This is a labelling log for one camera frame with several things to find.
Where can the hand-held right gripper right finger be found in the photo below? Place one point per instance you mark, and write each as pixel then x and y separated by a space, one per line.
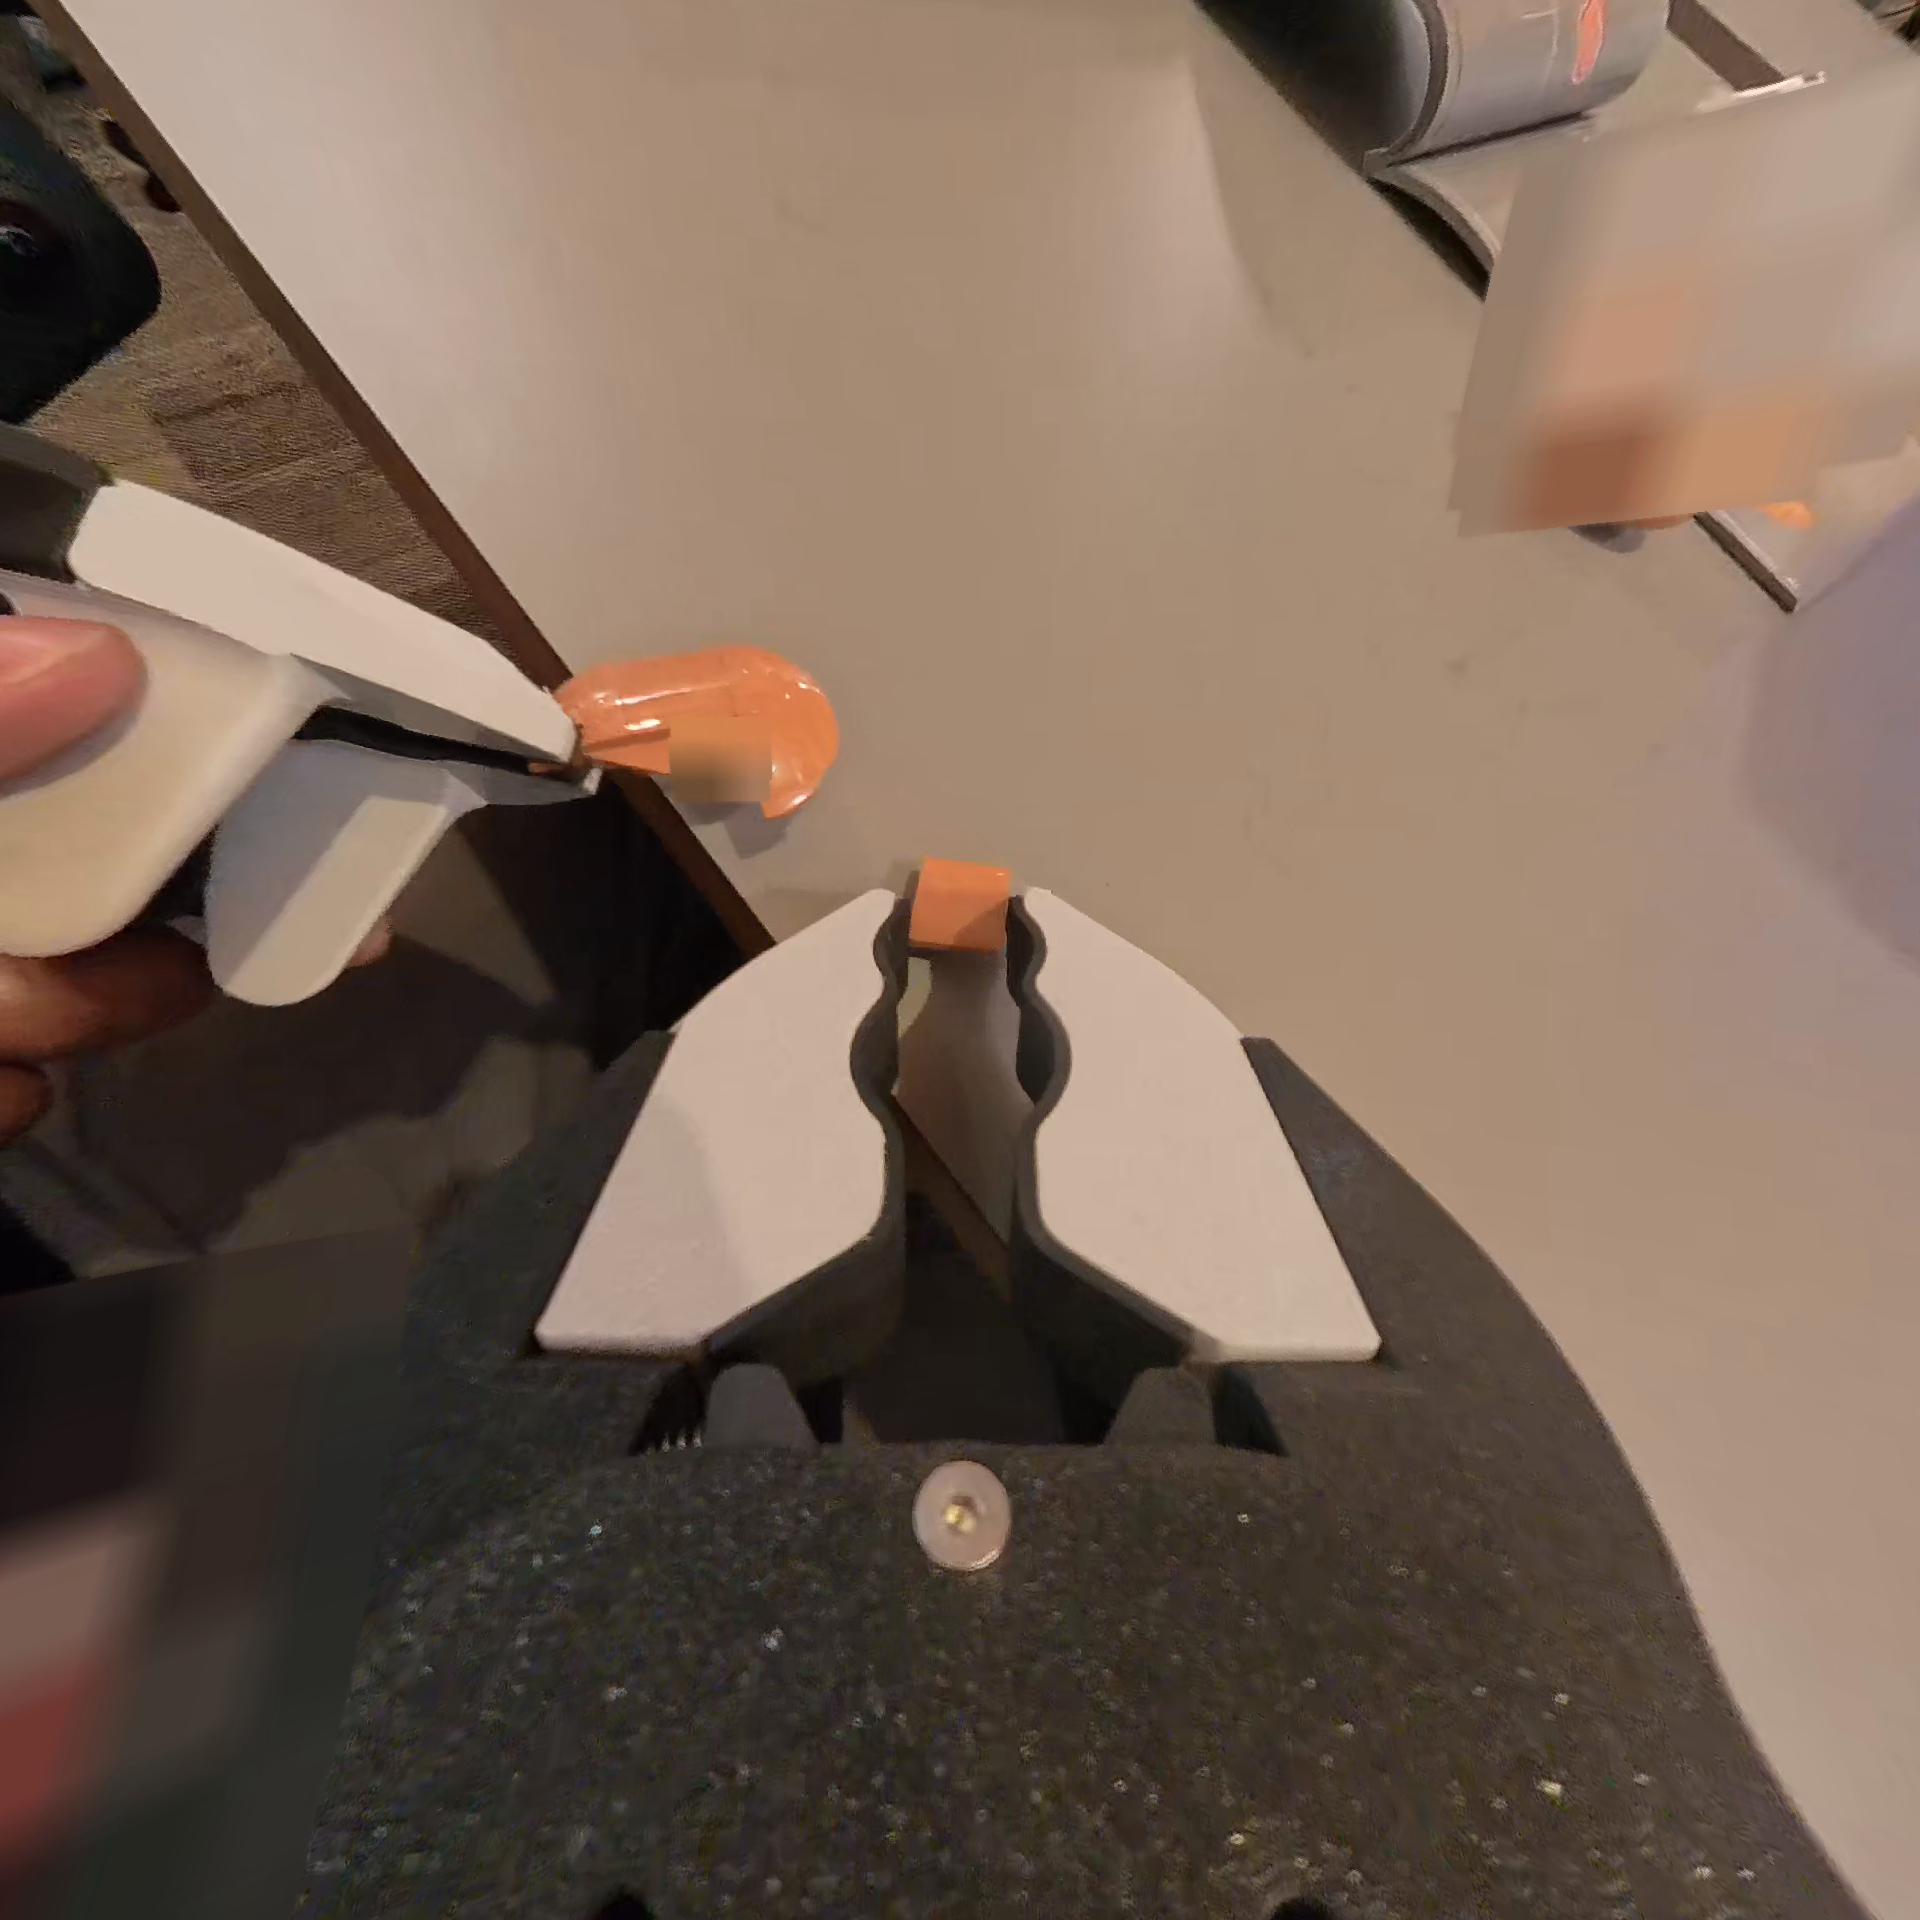
pixel 1201 1170

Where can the grey desk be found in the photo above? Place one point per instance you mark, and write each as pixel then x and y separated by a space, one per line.
pixel 1053 451

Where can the grey instruction booklet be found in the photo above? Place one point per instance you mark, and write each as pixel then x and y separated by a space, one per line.
pixel 1442 61

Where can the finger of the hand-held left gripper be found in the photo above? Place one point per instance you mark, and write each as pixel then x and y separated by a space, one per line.
pixel 301 616
pixel 333 842

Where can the brown curved brick piece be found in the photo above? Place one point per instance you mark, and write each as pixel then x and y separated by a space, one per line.
pixel 722 717

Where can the person's left hand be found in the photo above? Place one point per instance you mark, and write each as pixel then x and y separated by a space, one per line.
pixel 61 691

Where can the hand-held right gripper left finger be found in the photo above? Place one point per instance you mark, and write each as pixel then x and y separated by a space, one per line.
pixel 722 1170

